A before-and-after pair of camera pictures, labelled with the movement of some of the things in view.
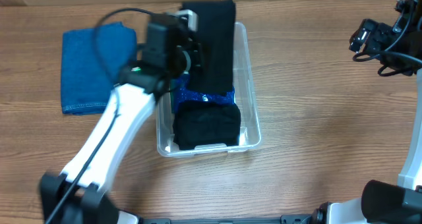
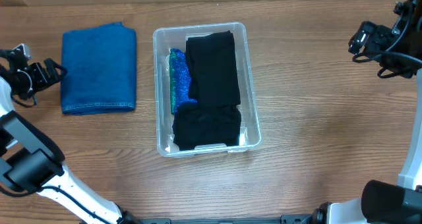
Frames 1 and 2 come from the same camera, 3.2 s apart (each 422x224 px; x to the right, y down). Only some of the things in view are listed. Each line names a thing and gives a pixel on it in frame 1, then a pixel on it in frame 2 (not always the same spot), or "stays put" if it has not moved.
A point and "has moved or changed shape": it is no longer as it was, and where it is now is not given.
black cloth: (216, 27) has moved or changed shape
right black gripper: (375, 31) stays put
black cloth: (198, 122) stays put
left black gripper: (196, 49) → (41, 81)
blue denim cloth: (86, 87) stays put
